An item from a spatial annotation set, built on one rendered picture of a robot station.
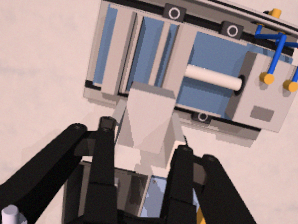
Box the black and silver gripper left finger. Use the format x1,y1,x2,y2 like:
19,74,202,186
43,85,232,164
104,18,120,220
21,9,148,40
0,99,127,224

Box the orange rectangular block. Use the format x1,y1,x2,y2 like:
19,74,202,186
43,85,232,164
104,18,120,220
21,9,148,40
197,206,206,224

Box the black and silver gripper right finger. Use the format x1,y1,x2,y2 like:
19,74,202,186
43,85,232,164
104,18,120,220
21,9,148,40
159,113,257,224

